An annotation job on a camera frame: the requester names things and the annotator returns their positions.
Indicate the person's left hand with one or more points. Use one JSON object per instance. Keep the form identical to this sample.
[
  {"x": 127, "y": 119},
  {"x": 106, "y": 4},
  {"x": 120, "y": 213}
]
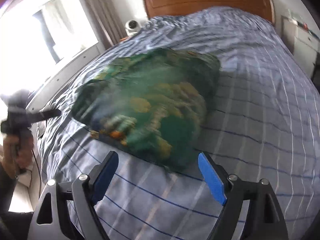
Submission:
[{"x": 17, "y": 155}]

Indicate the blue checked duvet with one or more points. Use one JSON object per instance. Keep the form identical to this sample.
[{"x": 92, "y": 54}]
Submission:
[{"x": 264, "y": 123}]

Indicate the white desk with drawers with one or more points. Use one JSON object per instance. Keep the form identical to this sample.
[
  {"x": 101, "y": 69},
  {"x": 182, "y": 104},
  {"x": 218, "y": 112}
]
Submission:
[{"x": 303, "y": 44}]

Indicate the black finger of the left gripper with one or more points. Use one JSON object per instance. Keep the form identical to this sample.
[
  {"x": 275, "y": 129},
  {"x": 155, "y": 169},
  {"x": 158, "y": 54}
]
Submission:
[{"x": 45, "y": 115}]

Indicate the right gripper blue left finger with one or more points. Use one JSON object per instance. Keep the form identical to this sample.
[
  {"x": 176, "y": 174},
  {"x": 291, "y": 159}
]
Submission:
[{"x": 87, "y": 190}]

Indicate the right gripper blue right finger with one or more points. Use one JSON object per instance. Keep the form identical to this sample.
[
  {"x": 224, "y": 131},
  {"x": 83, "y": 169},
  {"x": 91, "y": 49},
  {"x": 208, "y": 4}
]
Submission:
[{"x": 226, "y": 190}]

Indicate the small white fan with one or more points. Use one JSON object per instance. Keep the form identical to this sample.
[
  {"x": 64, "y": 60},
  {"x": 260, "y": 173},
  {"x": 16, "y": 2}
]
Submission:
[{"x": 132, "y": 27}]

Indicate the beige curtain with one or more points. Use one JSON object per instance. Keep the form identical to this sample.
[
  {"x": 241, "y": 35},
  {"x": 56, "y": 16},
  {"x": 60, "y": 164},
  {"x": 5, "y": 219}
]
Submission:
[{"x": 108, "y": 23}]

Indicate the green patterned silk jacket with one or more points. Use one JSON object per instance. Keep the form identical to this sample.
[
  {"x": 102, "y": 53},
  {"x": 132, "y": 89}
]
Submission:
[{"x": 151, "y": 105}]

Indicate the white window bench drawers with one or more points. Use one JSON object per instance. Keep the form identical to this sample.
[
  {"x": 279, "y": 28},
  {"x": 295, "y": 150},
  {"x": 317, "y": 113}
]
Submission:
[{"x": 58, "y": 80}]

